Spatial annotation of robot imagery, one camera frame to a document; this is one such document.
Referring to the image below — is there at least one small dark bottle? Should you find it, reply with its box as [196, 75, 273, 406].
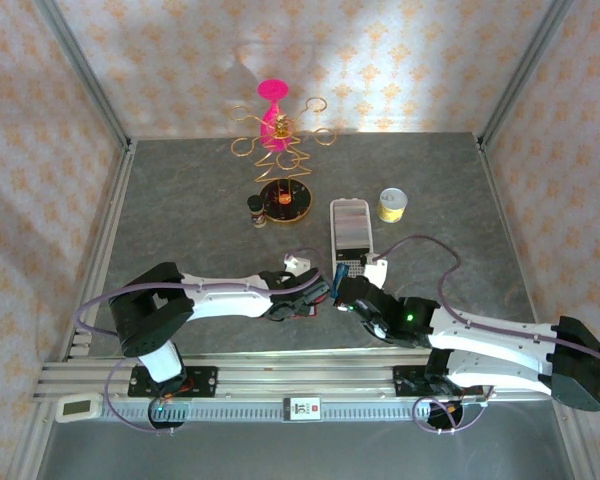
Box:
[246, 194, 268, 229]

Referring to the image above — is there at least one yellow tin can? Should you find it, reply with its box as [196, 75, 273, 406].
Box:
[377, 187, 410, 224]

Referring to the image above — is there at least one white perforated card tray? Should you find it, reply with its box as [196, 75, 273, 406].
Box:
[328, 198, 376, 274]

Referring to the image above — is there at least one white label tag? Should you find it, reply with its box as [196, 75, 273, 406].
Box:
[282, 396, 324, 424]

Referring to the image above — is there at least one grey slotted cable duct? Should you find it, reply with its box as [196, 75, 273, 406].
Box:
[99, 399, 486, 424]

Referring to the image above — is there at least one blue credit card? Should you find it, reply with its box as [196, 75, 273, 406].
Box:
[331, 263, 351, 303]

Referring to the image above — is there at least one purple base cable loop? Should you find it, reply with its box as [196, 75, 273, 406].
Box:
[412, 384, 496, 435]
[101, 359, 181, 437]

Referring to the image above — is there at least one stack of silver cards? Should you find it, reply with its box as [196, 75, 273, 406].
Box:
[333, 203, 371, 250]

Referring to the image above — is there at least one aluminium frame post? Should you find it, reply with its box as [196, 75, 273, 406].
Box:
[32, 0, 134, 151]
[477, 0, 579, 151]

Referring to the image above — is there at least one white digital thermometer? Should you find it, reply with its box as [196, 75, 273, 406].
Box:
[54, 392, 104, 425]

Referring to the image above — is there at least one pink wine glass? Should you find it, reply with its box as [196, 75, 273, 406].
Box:
[257, 78, 290, 152]

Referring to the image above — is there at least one aluminium table edge rail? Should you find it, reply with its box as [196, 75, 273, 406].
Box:
[477, 137, 596, 480]
[9, 139, 139, 480]

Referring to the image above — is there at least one gold wire glass rack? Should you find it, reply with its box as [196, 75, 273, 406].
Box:
[228, 97, 337, 226]

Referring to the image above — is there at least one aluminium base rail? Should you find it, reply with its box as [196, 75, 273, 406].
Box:
[32, 349, 551, 404]

